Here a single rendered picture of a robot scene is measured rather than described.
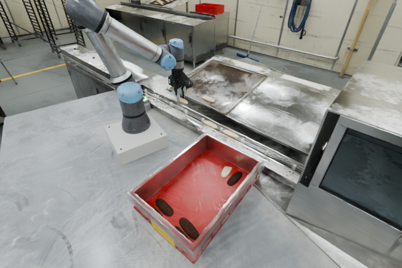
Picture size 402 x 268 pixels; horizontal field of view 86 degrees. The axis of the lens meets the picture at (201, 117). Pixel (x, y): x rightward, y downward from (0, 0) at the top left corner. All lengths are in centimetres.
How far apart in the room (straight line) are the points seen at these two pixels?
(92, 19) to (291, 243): 109
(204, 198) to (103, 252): 40
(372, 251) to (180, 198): 66
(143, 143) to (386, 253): 96
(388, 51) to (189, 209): 388
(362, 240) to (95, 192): 98
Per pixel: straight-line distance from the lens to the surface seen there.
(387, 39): 429
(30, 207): 115
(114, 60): 117
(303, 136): 124
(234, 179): 102
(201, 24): 412
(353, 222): 87
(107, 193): 105
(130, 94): 108
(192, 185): 100
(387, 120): 71
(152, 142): 112
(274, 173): 106
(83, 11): 99
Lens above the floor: 161
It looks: 34 degrees down
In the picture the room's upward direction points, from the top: 1 degrees clockwise
